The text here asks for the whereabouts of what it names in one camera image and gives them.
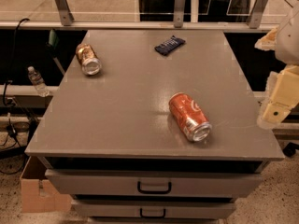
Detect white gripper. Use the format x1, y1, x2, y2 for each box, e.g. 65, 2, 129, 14
254, 4, 299, 130

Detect dark blue rxbar wrapper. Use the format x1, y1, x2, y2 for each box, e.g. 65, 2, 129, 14
154, 35, 186, 56

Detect red coke can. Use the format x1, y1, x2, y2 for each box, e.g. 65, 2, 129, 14
168, 92, 212, 142

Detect gold brown soda can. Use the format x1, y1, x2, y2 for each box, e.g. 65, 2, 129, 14
76, 44, 102, 76

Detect grey drawer cabinet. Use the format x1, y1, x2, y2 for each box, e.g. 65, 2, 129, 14
26, 30, 283, 224

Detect upper grey drawer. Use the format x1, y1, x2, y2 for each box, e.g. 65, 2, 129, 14
46, 169, 263, 198

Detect grey drawer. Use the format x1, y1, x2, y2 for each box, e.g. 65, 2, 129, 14
72, 200, 235, 219
46, 169, 263, 198

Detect clear plastic water bottle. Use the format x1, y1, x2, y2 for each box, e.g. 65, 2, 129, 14
27, 66, 50, 97

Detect lower grey drawer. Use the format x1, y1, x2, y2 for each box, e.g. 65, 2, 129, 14
72, 200, 235, 219

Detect brown cardboard box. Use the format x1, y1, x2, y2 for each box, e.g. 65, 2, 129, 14
20, 157, 71, 213

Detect right metal rail bracket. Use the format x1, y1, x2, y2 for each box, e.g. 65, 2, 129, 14
247, 0, 268, 29

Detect metal rail bracket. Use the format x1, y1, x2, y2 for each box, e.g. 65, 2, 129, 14
247, 0, 268, 29
173, 0, 186, 28
54, 0, 74, 26

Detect middle metal rail bracket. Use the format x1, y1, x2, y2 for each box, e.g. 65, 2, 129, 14
173, 0, 186, 28

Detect left metal rail bracket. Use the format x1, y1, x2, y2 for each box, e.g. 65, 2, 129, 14
54, 0, 74, 26

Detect green handled tool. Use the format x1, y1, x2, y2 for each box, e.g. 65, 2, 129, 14
46, 29, 65, 75

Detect black cable on left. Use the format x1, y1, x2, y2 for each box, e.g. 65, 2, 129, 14
0, 17, 31, 175

